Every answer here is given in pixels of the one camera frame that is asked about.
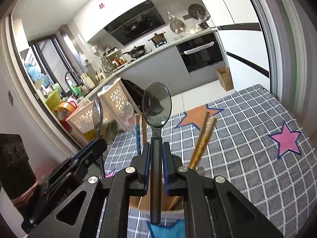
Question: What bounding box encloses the patterned bamboo chopstick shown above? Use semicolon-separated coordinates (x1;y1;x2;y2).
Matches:
173;116;217;209

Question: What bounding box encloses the light wooden chopstick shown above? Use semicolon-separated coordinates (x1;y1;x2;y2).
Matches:
141;115;147;143

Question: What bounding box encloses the plain wooden chopstick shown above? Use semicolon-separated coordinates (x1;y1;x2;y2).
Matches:
188;112;210;170

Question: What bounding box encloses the smoky transparent plastic spoon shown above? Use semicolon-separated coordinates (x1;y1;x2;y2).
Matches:
142;82;171;225

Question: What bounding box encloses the beige plastic utensil holder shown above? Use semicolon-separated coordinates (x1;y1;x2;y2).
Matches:
126;169;213;237

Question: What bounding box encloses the black kitchen faucet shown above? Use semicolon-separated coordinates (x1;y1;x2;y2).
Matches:
64;70;83;92

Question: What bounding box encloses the pink star sticker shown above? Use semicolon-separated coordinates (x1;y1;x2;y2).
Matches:
268;121;301;160
105;169;116;178

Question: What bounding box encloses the grey checked tablecloth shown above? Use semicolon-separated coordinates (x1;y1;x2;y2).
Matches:
199;84;316;237

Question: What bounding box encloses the green plastic basket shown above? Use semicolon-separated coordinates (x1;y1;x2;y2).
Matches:
45;90;61;111

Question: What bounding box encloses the beige plastic storage rack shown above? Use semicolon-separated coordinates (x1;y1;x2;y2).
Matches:
66;78;141;146

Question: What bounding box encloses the orange star sticker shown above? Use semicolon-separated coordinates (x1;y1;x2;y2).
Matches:
176;104;223;130

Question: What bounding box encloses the cardboard box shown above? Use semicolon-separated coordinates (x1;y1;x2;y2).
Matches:
216;66;234;91

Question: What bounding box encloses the black frying pan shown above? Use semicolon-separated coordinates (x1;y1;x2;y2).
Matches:
122;45;153;59

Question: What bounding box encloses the black built-in oven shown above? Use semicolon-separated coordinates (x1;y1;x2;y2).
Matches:
176;32;223;73

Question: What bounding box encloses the brown cooking pot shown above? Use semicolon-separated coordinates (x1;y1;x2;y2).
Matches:
148;32;167;48

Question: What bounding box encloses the black range hood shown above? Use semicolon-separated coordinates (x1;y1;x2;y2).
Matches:
104;0;165;45

